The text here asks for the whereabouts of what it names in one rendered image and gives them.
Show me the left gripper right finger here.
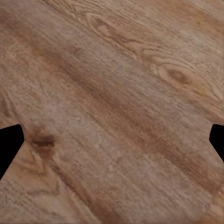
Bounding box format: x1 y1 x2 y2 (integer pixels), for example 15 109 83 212
209 124 224 161

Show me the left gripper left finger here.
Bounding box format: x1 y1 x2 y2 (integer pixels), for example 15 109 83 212
0 124 24 180

